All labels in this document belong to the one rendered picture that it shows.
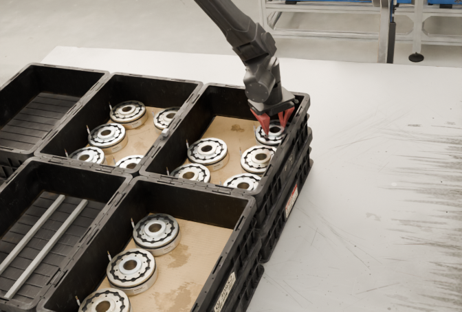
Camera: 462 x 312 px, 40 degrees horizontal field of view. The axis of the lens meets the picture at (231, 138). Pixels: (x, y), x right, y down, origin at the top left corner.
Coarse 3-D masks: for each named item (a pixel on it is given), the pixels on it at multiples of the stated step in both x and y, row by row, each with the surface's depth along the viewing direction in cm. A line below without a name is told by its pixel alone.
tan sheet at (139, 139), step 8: (152, 112) 184; (152, 120) 181; (136, 128) 179; (144, 128) 179; (152, 128) 178; (128, 136) 176; (136, 136) 176; (144, 136) 175; (152, 136) 175; (88, 144) 176; (128, 144) 173; (136, 144) 173; (144, 144) 172; (152, 144) 172; (120, 152) 171; (128, 152) 171; (136, 152) 170; (144, 152) 170; (112, 160) 169
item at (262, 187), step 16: (304, 96) 163; (304, 112) 159; (176, 128) 159; (288, 128) 153; (160, 144) 154; (288, 144) 151; (272, 160) 144; (160, 176) 145; (272, 176) 143; (240, 192) 137; (256, 192) 136
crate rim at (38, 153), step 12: (120, 72) 185; (192, 84) 175; (192, 96) 170; (180, 108) 166; (48, 144) 161; (156, 144) 155; (36, 156) 157; (48, 156) 156; (144, 156) 152; (108, 168) 150; (120, 168) 149
